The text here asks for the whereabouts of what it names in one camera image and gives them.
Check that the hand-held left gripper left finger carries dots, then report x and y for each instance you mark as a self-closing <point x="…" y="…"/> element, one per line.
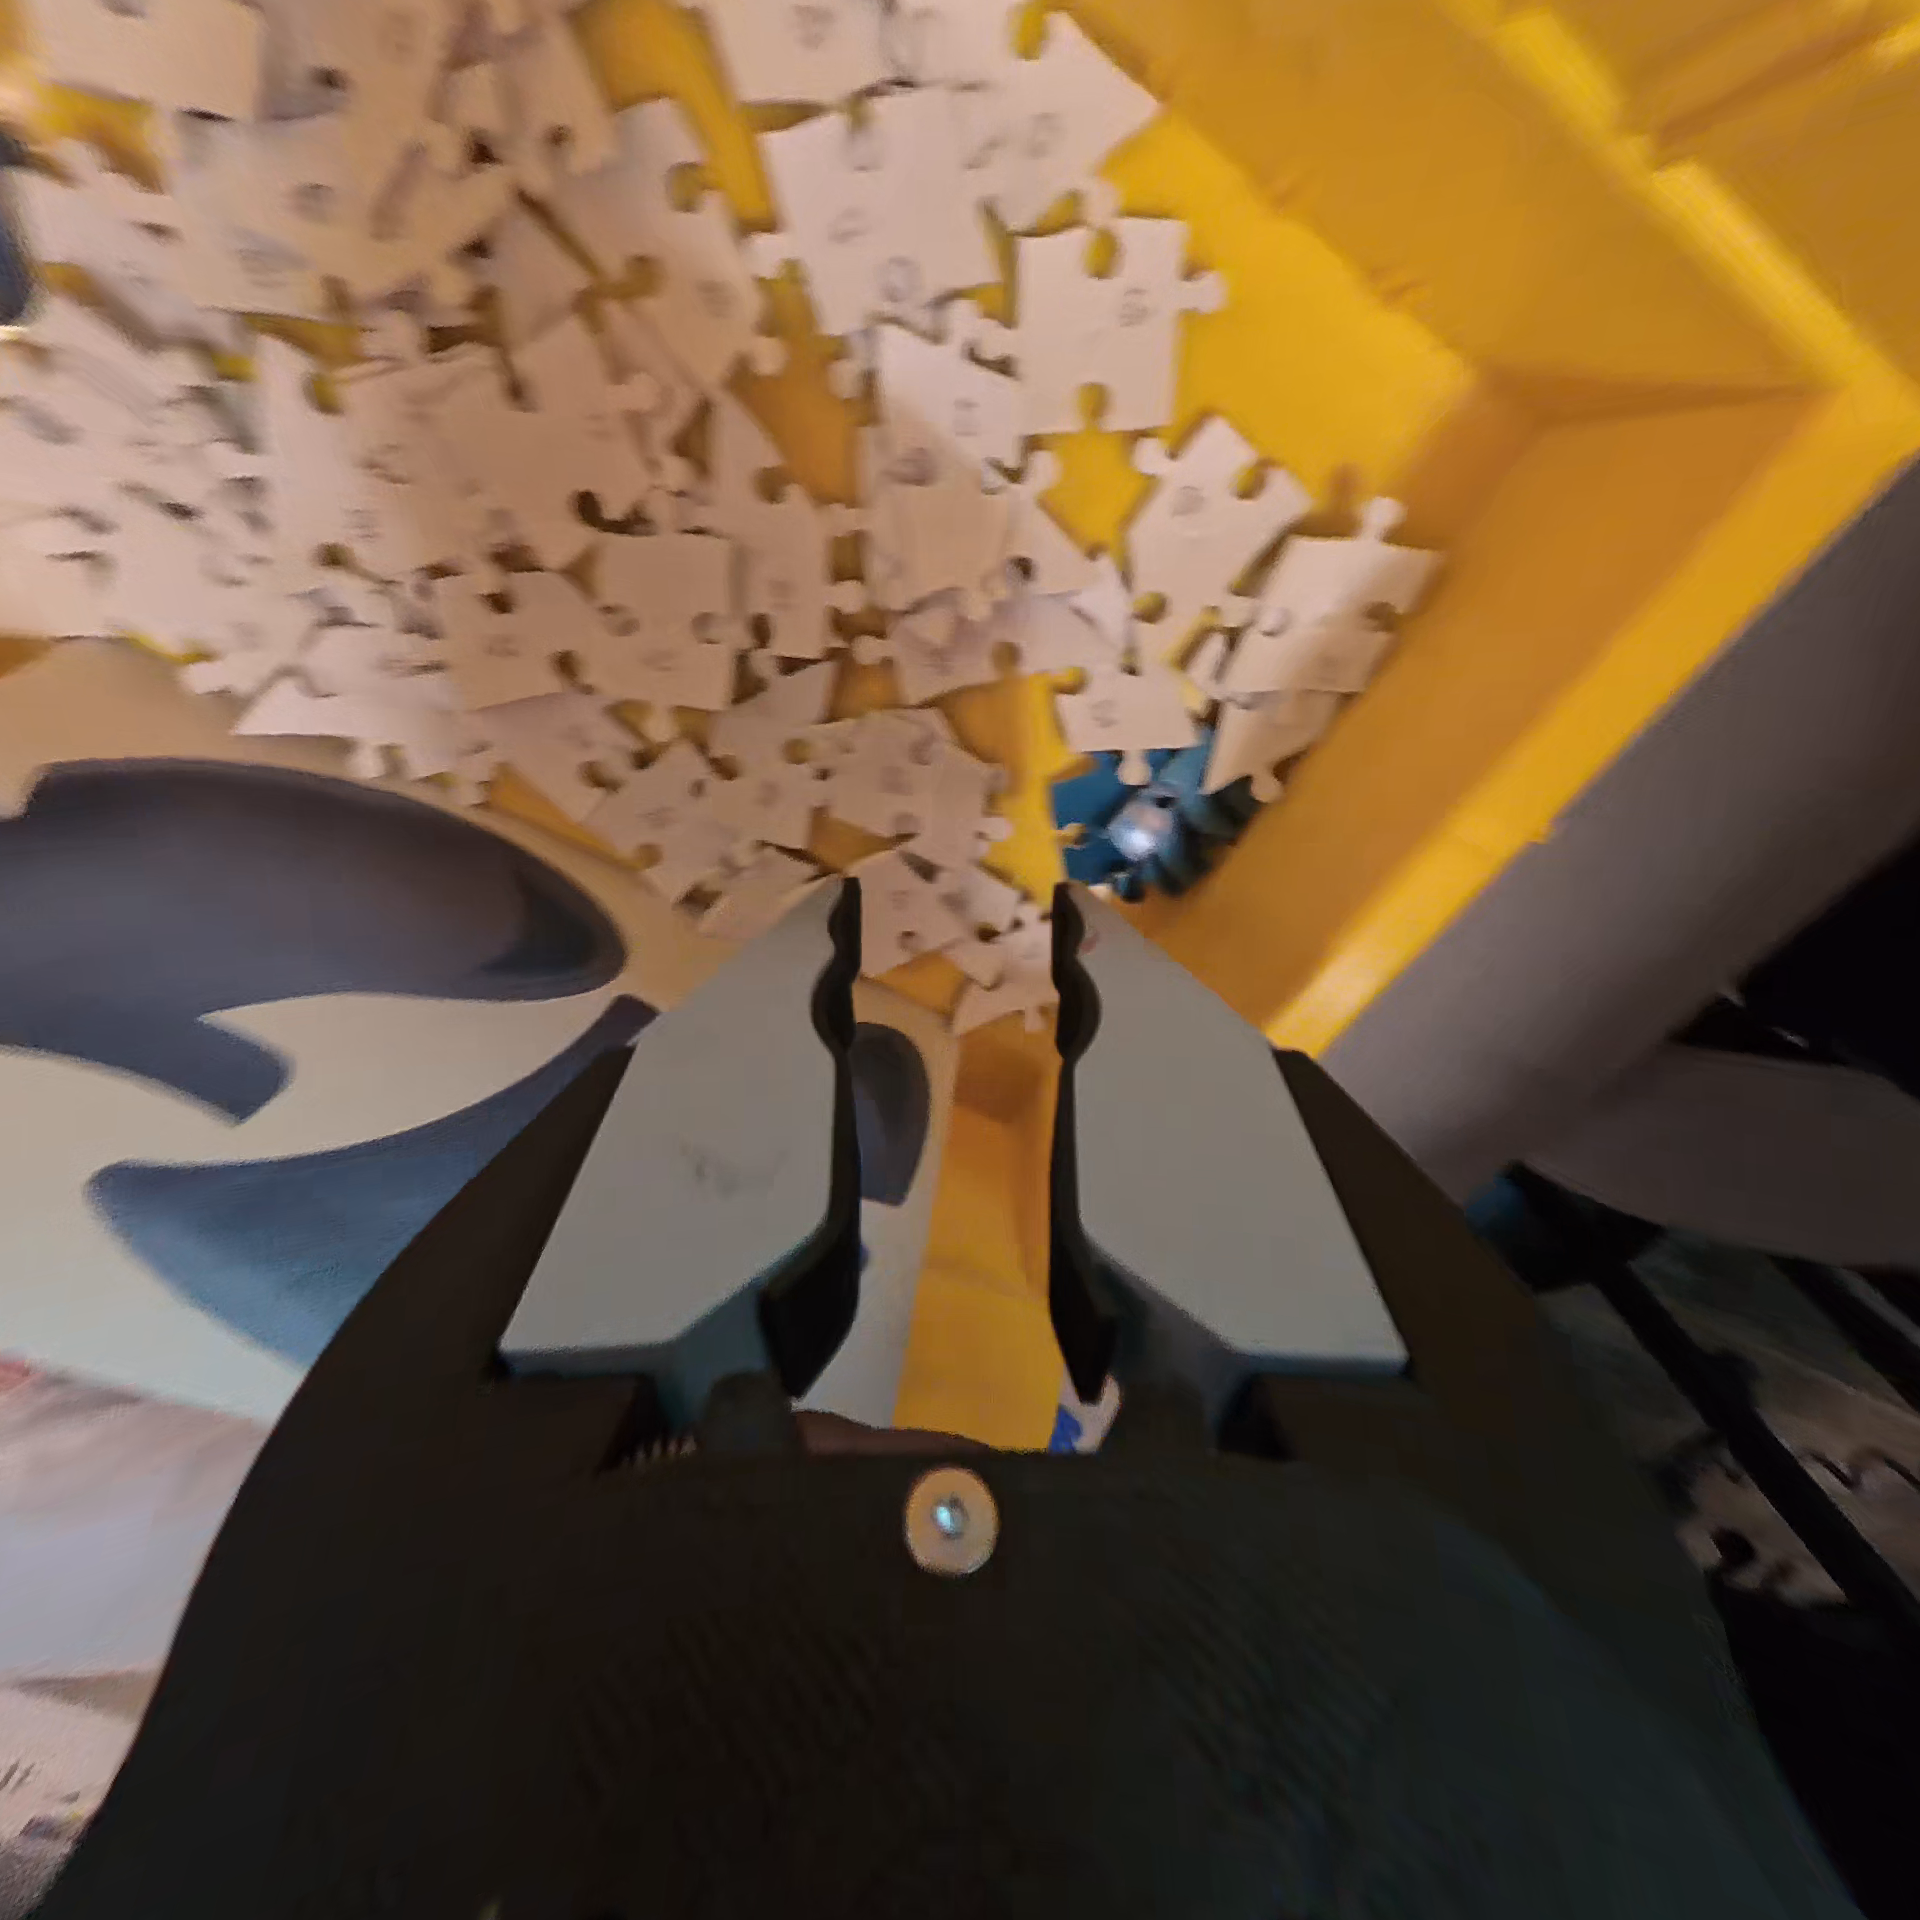
<point x="691" y="1186"/>

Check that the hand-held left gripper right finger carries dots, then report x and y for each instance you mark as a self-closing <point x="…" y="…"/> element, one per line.
<point x="1216" y="1201"/>

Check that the teal puzzle piece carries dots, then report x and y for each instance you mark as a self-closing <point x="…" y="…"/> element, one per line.
<point x="1097" y="796"/>

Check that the pile of white puzzle pieces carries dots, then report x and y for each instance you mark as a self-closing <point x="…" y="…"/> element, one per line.
<point x="524" y="452"/>

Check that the yellow plastic bin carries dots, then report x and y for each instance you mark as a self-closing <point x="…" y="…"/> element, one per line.
<point x="1349" y="378"/>

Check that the printed card with blue shapes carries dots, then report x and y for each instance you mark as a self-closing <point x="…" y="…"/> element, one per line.
<point x="302" y="898"/>

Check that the office chair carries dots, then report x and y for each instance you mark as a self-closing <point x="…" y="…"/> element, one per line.
<point x="1727" y="1153"/>

